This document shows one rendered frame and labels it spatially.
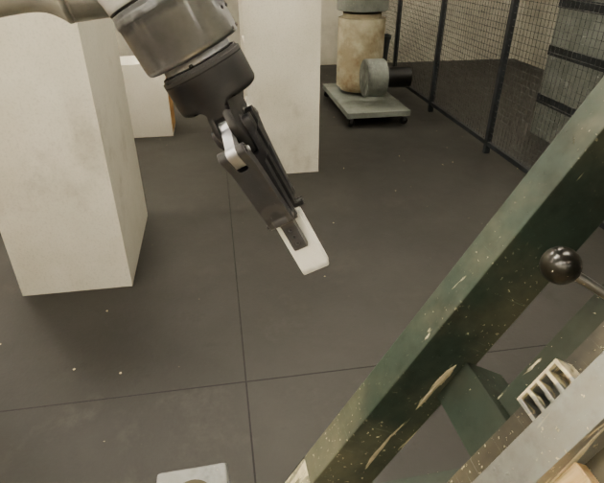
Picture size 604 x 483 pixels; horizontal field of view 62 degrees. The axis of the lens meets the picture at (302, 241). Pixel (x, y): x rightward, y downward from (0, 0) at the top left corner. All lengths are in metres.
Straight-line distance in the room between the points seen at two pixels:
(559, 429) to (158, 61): 0.54
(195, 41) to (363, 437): 0.67
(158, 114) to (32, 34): 2.91
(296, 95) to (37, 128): 2.13
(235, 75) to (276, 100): 3.73
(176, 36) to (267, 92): 3.73
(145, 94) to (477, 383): 4.87
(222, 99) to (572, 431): 0.48
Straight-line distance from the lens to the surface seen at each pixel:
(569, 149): 0.74
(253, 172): 0.44
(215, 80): 0.44
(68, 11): 0.59
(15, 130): 2.79
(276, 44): 4.09
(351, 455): 0.92
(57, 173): 2.82
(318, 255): 0.52
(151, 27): 0.43
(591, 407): 0.62
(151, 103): 5.40
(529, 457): 0.65
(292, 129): 4.26
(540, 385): 0.67
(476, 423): 0.81
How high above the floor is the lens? 1.71
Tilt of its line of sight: 31 degrees down
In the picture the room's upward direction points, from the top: straight up
